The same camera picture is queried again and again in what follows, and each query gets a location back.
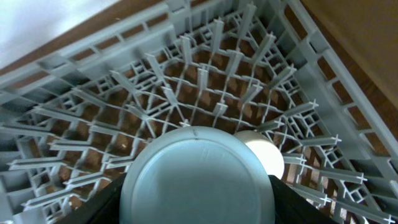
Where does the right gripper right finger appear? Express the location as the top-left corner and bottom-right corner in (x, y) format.
(269, 175), (337, 224)

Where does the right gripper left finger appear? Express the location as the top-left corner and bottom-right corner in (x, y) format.
(57, 174), (126, 224)

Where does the white cup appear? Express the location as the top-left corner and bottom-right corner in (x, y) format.
(234, 130), (285, 180)

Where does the light blue cup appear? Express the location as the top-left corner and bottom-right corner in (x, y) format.
(119, 126), (275, 224)

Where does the grey dishwasher rack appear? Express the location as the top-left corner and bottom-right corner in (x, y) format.
(1, 0), (397, 223)

